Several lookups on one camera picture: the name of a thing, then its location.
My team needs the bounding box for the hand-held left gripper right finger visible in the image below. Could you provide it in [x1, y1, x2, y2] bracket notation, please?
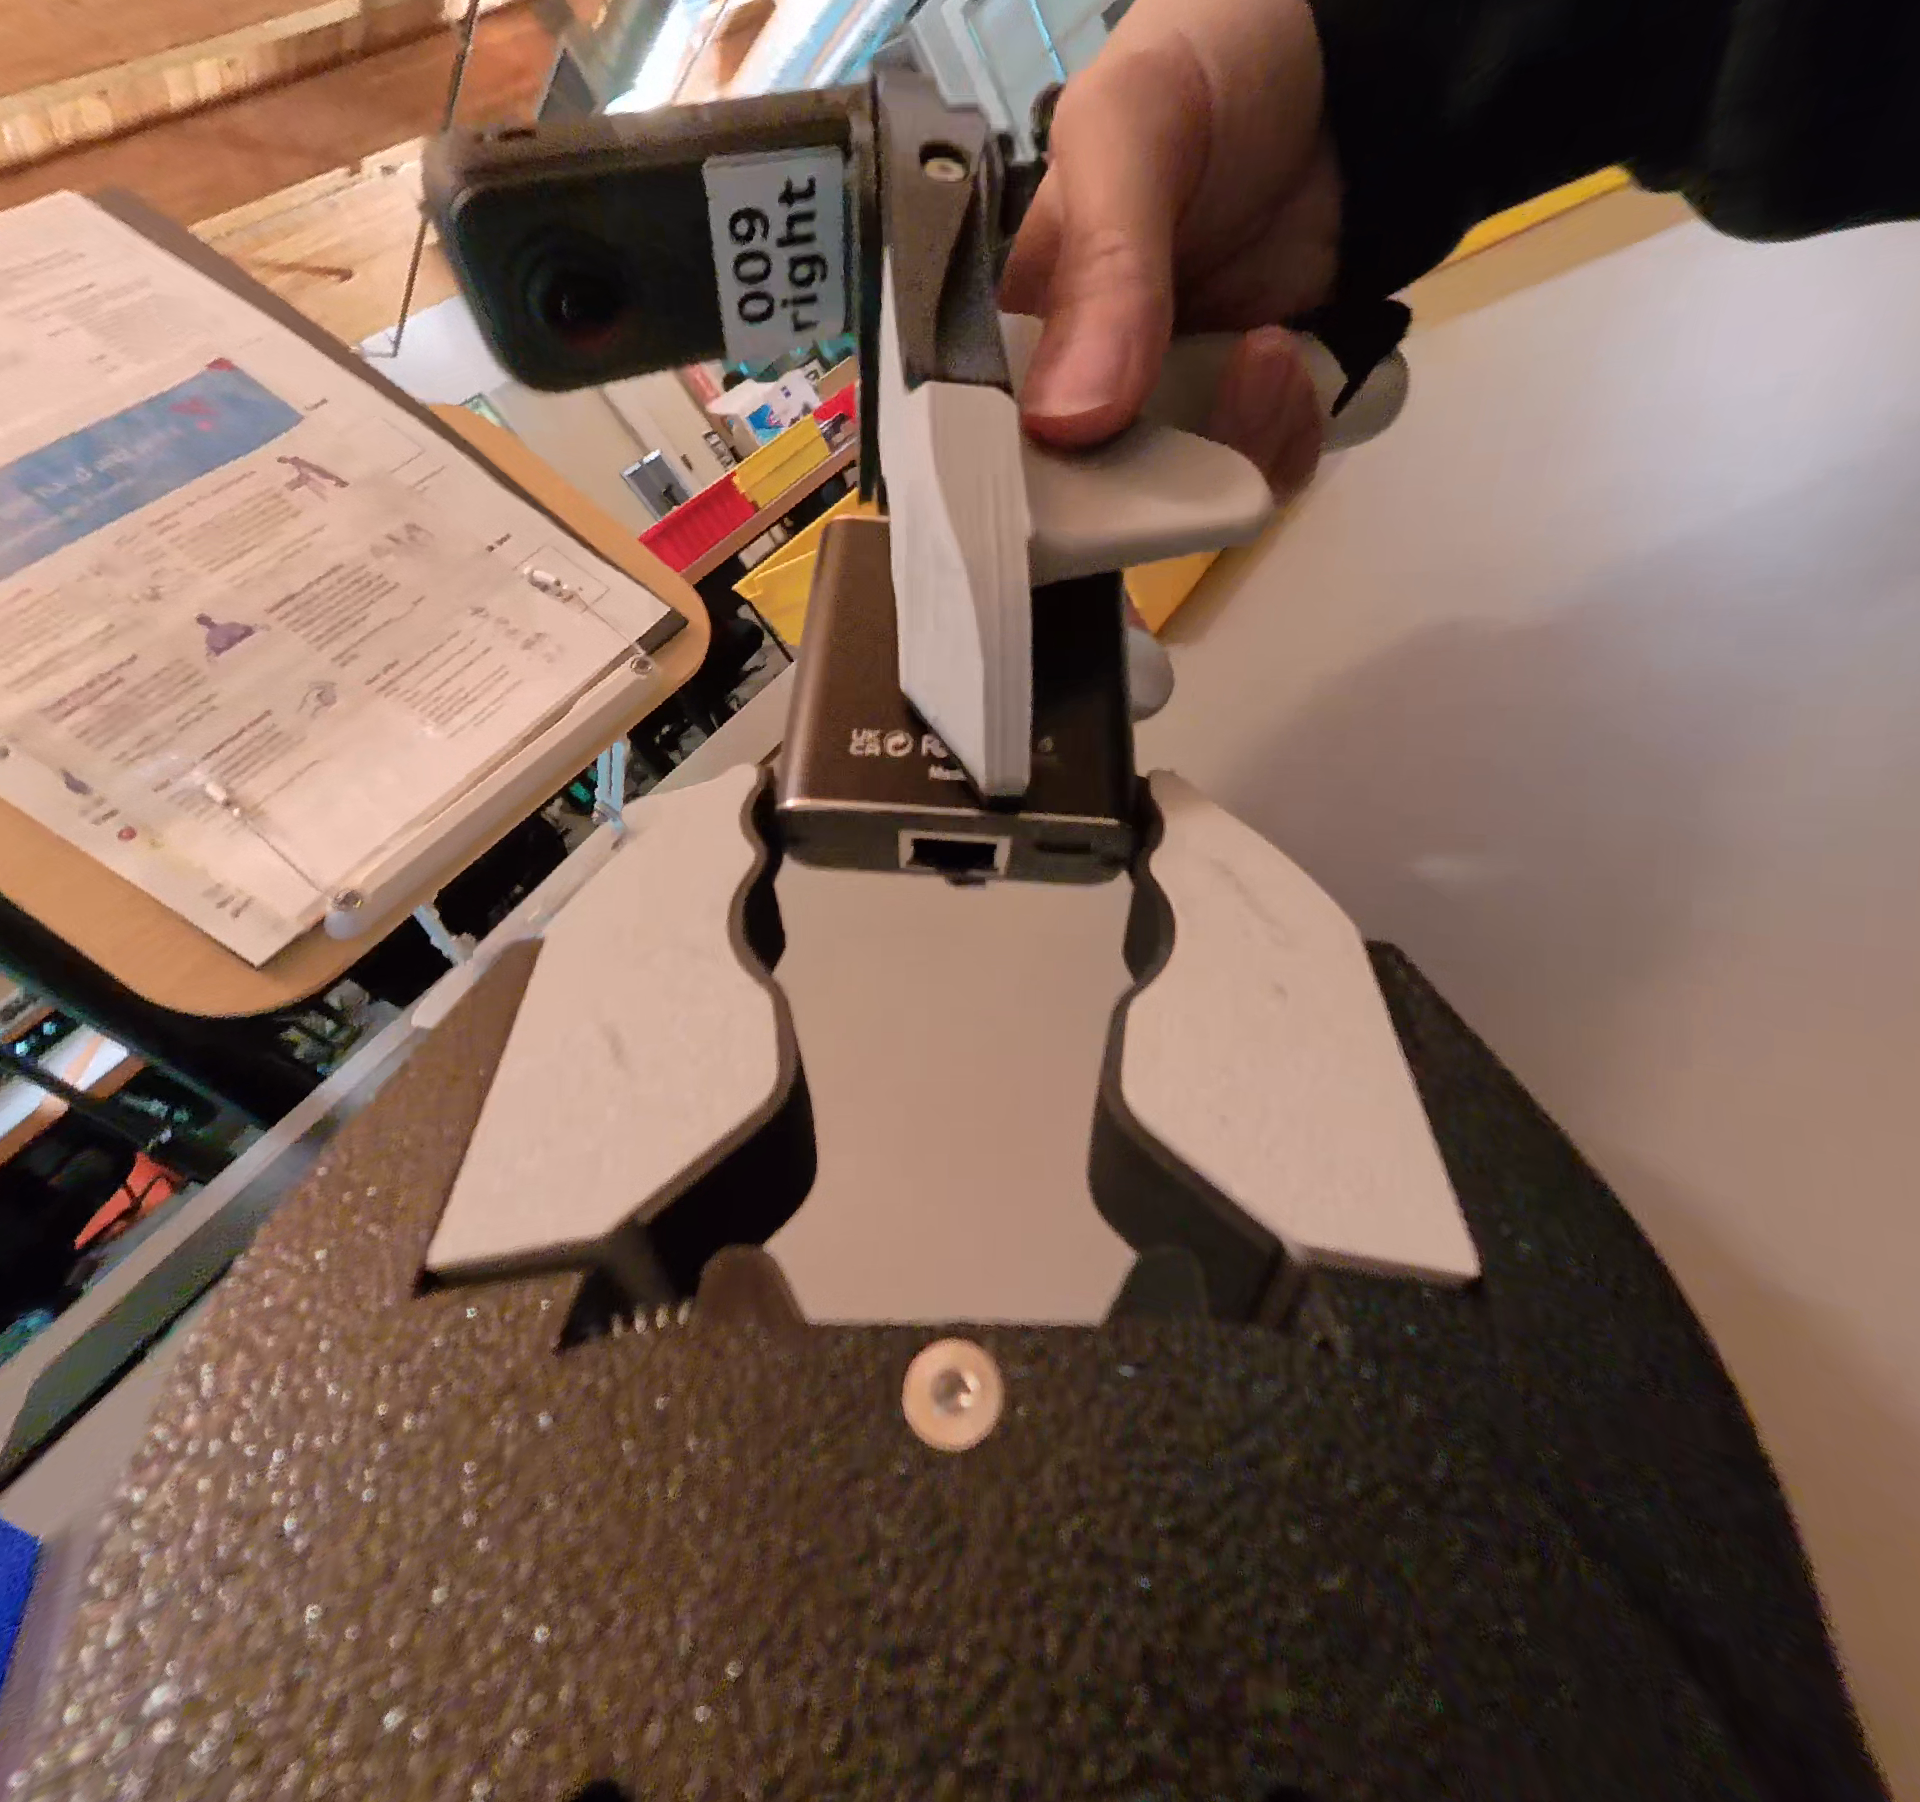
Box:
[1089, 772, 1485, 1326]

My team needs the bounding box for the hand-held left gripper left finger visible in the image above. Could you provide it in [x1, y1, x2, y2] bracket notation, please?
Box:
[424, 762, 817, 1332]

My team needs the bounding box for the black network adapter box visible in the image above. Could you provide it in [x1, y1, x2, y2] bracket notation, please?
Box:
[771, 513, 1149, 886]

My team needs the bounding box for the person's right forearm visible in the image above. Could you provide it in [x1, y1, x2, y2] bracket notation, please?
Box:
[1209, 0, 1920, 244]

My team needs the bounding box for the person's right hand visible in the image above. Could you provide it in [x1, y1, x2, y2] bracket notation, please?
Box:
[995, 0, 1346, 489]

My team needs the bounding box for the red storage bin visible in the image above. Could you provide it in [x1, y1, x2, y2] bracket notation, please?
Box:
[639, 476, 751, 566]

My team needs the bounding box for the wooden document stand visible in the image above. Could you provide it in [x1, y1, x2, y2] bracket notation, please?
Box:
[0, 192, 714, 1015]

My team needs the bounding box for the printed instruction sheet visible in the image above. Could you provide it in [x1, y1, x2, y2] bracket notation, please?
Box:
[0, 196, 675, 970]

